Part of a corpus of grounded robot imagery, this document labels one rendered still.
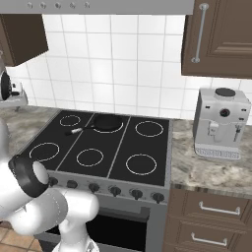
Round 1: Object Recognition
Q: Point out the black stove knob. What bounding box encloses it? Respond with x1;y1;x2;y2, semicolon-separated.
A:
130;188;145;201
108;185;123;198
151;191;165;205
48;176;60;187
66;179;79;190
88;182;101;195

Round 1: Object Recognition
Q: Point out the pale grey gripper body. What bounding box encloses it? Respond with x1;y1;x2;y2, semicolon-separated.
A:
0;90;30;110

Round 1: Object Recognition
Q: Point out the brown wall cupboard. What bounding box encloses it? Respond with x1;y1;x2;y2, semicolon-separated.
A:
0;13;50;68

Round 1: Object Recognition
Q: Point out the black glass oven door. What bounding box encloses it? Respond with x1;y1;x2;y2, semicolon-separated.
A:
33;205;151;252

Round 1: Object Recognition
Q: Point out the silver cupboard door handle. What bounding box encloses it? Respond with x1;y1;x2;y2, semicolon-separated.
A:
191;2;210;64

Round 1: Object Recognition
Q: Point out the white coffee machine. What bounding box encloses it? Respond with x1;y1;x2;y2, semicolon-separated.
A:
192;87;252;161

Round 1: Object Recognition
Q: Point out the brown wall cupboard door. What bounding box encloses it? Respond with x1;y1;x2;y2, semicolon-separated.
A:
180;0;252;81

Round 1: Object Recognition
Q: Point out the grey range hood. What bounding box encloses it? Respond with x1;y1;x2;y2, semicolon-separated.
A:
0;0;197;16

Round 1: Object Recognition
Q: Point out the black hob stove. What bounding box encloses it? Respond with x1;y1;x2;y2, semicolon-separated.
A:
16;108;174;252

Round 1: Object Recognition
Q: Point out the silver drawer handle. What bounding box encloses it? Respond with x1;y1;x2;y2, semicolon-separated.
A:
190;231;228;248
198;200;242;217

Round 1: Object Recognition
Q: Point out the black frying pan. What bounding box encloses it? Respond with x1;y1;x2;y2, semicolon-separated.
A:
64;114;125;137

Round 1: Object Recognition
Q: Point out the brown drawer front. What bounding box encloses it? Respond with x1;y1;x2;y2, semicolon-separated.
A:
162;216;252;252
168;187;252;230

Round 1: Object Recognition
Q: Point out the grey oven door handle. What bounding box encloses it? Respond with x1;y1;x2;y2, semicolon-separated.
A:
96;206;151;221

